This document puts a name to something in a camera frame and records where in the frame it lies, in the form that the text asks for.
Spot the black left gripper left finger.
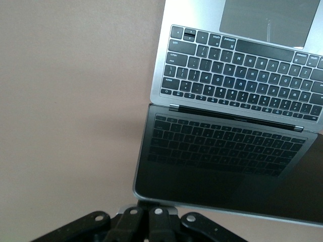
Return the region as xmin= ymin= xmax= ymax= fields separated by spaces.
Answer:
xmin=105 ymin=206 xmax=146 ymax=242

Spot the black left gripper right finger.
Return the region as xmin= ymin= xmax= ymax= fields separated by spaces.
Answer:
xmin=148 ymin=206 xmax=181 ymax=242

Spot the silver laptop with black keyboard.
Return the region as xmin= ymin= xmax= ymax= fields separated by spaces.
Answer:
xmin=132 ymin=0 xmax=323 ymax=225

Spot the brown table cover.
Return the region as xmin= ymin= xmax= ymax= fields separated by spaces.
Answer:
xmin=0 ymin=0 xmax=323 ymax=242

